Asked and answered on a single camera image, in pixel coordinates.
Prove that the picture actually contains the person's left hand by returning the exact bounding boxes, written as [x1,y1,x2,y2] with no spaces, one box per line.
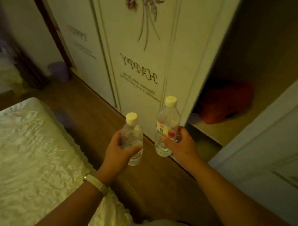
[94,129,144,187]

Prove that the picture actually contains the white wardrobe door with lettering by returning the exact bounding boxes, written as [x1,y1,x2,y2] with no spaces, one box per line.
[32,0,123,109]

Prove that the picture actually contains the clear unlabelled water bottle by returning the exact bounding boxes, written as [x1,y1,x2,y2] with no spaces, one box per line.
[119,112,145,167]

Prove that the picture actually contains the open white wardrobe door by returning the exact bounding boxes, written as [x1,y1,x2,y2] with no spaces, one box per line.
[205,66,298,226]

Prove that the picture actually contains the white wristband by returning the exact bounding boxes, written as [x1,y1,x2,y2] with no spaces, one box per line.
[82,173,109,196]

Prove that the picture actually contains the bed with white cover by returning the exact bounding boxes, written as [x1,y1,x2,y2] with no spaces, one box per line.
[0,95,139,226]

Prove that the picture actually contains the purple waste bin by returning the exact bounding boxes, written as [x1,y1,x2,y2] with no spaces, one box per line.
[47,61,71,83]

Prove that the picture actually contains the person's right hand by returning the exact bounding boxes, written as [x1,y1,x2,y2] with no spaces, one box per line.
[161,125,203,172]

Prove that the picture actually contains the person's right forearm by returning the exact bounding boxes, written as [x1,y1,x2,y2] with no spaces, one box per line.
[184,158,298,226]

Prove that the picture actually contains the white wardrobe shelf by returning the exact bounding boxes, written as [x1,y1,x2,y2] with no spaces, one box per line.
[186,113,240,147]

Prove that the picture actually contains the person's left forearm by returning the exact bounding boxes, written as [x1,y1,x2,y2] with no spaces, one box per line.
[33,179,107,226]

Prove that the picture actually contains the red cloth bundle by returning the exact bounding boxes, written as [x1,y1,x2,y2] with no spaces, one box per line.
[192,79,254,127]

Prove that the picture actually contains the clear red-labelled water bottle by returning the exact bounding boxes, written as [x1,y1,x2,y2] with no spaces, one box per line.
[154,95,182,158]

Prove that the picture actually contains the white flower-printed wardrobe door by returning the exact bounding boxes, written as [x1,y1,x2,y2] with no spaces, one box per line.
[83,0,242,155]

